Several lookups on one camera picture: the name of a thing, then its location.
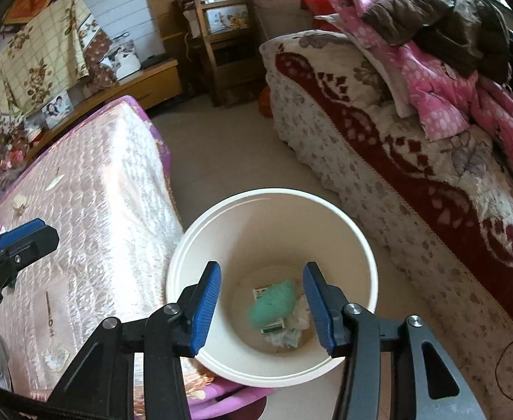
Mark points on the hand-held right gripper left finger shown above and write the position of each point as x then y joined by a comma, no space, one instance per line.
206,310

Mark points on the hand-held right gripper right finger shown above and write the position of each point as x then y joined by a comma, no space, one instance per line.
317,310

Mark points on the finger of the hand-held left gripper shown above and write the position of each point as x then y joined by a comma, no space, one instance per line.
37,240
20,230

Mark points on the white plastic bin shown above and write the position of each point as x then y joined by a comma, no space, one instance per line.
260,236

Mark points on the crumpled white tissue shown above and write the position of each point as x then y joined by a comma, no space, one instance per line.
298,317

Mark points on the crumpled paper wad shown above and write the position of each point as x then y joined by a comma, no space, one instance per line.
20,203

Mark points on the green fluffy cloth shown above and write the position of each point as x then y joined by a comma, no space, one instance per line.
274,302

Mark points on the small green white box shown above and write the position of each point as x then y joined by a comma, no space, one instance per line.
260,293

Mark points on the white paper strip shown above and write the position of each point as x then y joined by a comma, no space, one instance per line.
56,182

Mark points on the pink quilted mattress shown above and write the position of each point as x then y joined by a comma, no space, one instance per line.
98,210
234,398

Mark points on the artificial flower bouquet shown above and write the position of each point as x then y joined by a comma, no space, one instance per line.
15,155

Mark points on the framed photo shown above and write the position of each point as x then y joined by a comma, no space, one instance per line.
57,107

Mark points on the hanging floral cloth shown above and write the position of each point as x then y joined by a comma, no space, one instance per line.
42,52

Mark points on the low wooden cabinet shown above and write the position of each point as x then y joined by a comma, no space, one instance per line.
160,81

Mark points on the printed white bag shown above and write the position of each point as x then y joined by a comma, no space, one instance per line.
127,59

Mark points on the red floral blanket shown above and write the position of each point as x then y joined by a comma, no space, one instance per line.
370,109

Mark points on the orange ball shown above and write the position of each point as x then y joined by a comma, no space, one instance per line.
265,103

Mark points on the pink and brown clothes pile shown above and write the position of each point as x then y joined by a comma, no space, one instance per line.
435,96

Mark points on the wooden chair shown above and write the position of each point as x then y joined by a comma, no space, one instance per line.
208,43

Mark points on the brown garment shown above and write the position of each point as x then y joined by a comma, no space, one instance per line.
457,22

